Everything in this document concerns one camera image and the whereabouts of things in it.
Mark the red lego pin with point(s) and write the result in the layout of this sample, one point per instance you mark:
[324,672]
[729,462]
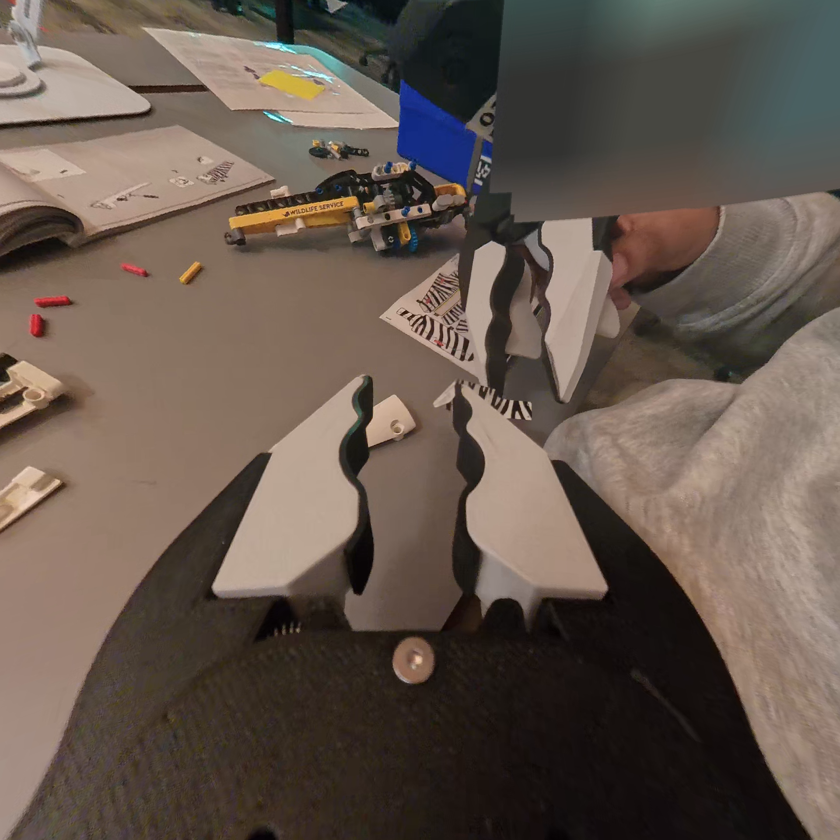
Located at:
[37,325]
[134,270]
[52,302]

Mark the yellow lego piece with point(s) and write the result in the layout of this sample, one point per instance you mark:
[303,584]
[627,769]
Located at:
[190,272]

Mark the white rounded tray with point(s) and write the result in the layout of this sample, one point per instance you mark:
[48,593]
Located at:
[85,92]

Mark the small lego assembly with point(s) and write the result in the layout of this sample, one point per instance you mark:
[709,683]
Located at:
[338,149]

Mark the curved white lego panel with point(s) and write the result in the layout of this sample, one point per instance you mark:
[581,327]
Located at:
[392,420]

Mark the long white lego panel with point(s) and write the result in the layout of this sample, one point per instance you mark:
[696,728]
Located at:
[26,495]

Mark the white device on round base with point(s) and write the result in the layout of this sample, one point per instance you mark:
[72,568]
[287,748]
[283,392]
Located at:
[23,39]

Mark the paper sheet with yellow patch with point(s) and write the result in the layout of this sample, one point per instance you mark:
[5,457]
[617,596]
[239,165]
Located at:
[262,72]

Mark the person's right hand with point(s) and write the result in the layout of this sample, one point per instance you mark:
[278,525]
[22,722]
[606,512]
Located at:
[663,243]

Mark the zebra sticker sheet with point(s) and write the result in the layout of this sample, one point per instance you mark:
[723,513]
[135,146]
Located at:
[433,315]

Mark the person's grey sweatshirt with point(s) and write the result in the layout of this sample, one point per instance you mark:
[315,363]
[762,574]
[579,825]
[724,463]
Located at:
[722,492]

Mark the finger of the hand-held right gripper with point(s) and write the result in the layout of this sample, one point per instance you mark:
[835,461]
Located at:
[489,289]
[577,295]

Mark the open instruction booklet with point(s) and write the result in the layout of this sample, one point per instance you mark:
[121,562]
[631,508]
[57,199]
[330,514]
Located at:
[131,177]

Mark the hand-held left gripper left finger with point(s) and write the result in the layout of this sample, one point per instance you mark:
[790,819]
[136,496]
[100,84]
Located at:
[295,518]

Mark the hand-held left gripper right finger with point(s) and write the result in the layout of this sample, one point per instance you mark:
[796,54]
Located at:
[525,518]

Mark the yellow lego helicopter model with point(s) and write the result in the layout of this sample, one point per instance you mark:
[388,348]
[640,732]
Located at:
[308,211]

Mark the blue plastic bin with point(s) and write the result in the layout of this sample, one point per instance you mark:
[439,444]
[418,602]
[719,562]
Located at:
[433,138]

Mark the white toy panel assembly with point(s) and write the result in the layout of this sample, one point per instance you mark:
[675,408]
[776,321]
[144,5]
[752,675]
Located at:
[33,387]

